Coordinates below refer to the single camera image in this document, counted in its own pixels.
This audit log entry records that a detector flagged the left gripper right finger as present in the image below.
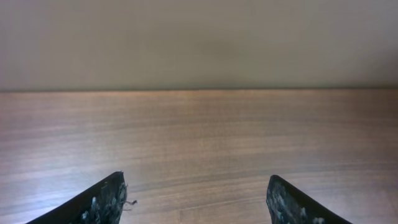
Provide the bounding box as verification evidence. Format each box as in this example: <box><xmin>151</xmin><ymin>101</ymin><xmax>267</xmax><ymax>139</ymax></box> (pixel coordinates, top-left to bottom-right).
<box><xmin>266</xmin><ymin>175</ymin><xmax>350</xmax><ymax>224</ymax></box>

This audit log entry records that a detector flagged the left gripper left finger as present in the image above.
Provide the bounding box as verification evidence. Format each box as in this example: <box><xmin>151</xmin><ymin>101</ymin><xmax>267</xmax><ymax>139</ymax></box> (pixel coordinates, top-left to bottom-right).
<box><xmin>27</xmin><ymin>171</ymin><xmax>137</xmax><ymax>224</ymax></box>

